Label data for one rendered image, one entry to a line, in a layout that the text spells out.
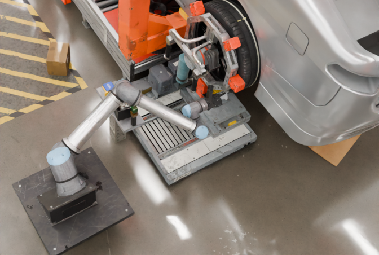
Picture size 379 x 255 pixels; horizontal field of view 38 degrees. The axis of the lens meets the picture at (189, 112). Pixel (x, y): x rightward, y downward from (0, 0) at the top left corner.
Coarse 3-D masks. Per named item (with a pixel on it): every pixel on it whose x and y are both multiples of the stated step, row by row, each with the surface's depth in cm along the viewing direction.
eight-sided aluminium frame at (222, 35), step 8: (192, 16) 378; (200, 16) 366; (208, 16) 364; (192, 24) 390; (208, 24) 362; (216, 24) 362; (192, 32) 395; (216, 32) 357; (224, 32) 357; (224, 40) 355; (192, 48) 405; (224, 56) 360; (232, 56) 360; (232, 64) 360; (208, 72) 401; (232, 72) 368; (208, 80) 397; (224, 80) 373; (216, 88) 388; (224, 88) 377
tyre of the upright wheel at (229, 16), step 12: (216, 0) 377; (228, 0) 372; (216, 12) 364; (228, 12) 360; (228, 24) 356; (240, 24) 357; (240, 36) 355; (252, 36) 358; (240, 48) 356; (252, 48) 359; (240, 60) 361; (252, 60) 361; (240, 72) 367; (252, 72) 367
